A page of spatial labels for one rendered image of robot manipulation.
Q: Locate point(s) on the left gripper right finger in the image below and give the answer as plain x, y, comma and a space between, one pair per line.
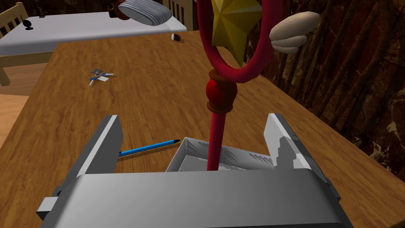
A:
281, 142

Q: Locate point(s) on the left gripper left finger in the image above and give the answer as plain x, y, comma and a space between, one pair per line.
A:
101, 148

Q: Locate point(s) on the blue pencil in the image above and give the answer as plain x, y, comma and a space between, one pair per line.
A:
148, 147

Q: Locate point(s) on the bunch of keys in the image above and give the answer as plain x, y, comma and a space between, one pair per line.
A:
99, 77

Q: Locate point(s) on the brown wooden table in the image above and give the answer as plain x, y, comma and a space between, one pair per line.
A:
158, 95

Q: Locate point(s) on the grey open box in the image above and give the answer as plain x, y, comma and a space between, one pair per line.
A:
193, 158

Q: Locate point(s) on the red star wand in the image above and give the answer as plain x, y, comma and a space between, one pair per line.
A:
235, 44

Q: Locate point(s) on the white table with wooden legs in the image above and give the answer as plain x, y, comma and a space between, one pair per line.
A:
79, 30

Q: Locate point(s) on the small brown and white cylinder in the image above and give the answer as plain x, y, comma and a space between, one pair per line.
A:
175, 37

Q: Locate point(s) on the striped grey cushion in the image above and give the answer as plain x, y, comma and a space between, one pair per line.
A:
144, 12

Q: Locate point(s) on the small black round object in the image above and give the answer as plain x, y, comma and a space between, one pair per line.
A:
28, 24

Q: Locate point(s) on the wooden chair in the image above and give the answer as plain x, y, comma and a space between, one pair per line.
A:
180, 12
11, 19

